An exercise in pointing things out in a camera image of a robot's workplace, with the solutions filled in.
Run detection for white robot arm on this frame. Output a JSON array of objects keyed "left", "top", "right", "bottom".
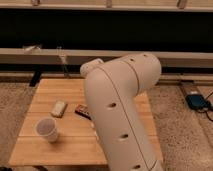
[{"left": 80, "top": 53, "right": 163, "bottom": 171}]

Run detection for white sponge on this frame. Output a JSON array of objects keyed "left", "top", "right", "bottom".
[{"left": 51, "top": 101, "right": 67, "bottom": 118}]

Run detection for brown snack bar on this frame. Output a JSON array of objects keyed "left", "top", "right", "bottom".
[{"left": 75, "top": 105, "right": 91, "bottom": 119}]

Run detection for wooden table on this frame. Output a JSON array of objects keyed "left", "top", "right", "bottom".
[{"left": 8, "top": 78, "right": 164, "bottom": 167}]

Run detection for white paper cup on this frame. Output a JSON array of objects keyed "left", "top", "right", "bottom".
[{"left": 35, "top": 118, "right": 59, "bottom": 143}]

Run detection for black device on floor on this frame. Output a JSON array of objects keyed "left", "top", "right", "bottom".
[{"left": 186, "top": 94, "right": 208, "bottom": 110}]

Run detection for grey wall rail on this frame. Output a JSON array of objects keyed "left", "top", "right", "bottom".
[{"left": 0, "top": 48, "right": 213, "bottom": 68}]

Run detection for black cable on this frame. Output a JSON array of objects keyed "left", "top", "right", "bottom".
[{"left": 199, "top": 90, "right": 213, "bottom": 122}]

